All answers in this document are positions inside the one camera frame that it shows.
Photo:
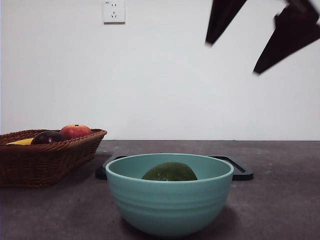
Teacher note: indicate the white wall socket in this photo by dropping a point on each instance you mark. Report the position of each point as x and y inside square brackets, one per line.
[114, 12]

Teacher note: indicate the green avocado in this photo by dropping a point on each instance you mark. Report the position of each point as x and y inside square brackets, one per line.
[170, 172]

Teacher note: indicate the red apple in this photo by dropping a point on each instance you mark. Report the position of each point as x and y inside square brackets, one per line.
[76, 131]

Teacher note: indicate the yellow banana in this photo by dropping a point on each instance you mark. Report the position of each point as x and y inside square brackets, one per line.
[21, 142]

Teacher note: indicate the dark rectangular tray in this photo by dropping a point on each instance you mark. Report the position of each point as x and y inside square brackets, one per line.
[242, 176]

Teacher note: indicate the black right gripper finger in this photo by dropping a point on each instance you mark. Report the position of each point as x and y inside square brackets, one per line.
[290, 37]
[222, 17]

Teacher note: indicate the dark purple plum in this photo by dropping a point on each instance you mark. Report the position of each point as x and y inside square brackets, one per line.
[48, 137]

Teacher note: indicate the brown wicker basket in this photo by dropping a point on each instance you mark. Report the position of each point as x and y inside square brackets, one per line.
[37, 165]

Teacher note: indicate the teal bowl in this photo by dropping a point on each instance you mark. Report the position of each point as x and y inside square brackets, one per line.
[170, 202]

